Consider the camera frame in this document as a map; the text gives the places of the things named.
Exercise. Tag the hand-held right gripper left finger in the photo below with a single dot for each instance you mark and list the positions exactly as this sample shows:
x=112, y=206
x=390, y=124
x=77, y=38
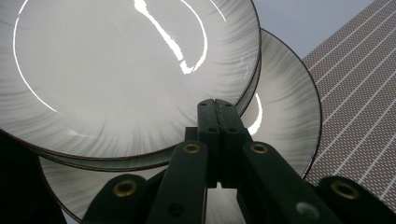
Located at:
x=209, y=124

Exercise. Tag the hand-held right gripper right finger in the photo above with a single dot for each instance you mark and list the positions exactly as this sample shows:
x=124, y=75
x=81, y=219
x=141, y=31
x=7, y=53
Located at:
x=232, y=124

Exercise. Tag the white plate with grey streaks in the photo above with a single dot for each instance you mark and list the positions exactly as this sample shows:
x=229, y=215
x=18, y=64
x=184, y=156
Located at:
x=109, y=77
x=102, y=164
x=286, y=102

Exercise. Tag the brown striped placemat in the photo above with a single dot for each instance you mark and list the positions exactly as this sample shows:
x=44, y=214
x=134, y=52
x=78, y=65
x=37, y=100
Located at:
x=358, y=102

